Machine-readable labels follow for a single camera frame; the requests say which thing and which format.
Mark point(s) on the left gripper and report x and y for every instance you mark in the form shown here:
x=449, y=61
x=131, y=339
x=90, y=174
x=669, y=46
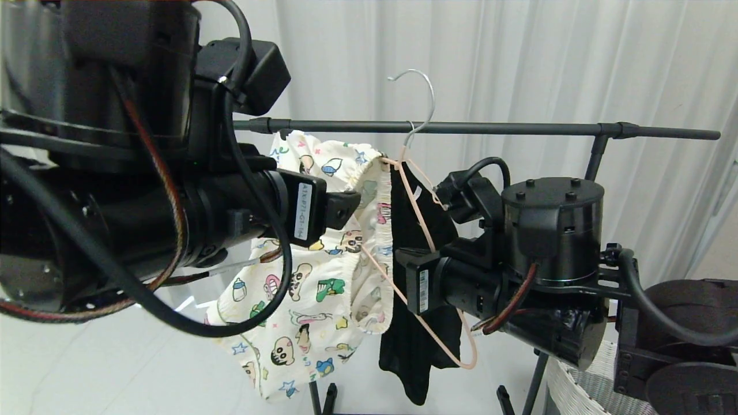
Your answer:
x=314, y=213

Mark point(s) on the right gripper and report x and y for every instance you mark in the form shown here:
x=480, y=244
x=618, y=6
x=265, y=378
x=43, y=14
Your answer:
x=461, y=288

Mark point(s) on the black t-shirt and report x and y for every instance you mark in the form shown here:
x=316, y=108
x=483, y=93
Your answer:
x=415, y=346

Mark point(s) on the cream printed garment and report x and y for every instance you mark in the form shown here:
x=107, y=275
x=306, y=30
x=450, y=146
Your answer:
x=323, y=288

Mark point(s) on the pink clothes hanger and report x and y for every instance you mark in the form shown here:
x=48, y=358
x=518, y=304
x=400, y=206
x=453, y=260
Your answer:
x=429, y=104
x=429, y=193

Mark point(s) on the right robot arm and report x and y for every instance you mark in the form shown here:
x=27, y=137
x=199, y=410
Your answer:
x=553, y=230

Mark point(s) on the white laundry basket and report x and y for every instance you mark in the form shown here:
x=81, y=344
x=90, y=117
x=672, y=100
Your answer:
x=571, y=386

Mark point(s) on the black clothes rack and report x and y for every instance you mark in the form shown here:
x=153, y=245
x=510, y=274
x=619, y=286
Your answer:
x=519, y=127

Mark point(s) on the white curtain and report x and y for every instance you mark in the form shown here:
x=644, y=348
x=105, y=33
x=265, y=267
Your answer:
x=519, y=57

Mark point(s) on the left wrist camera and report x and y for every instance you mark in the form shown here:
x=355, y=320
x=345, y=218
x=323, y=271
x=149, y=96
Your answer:
x=253, y=75

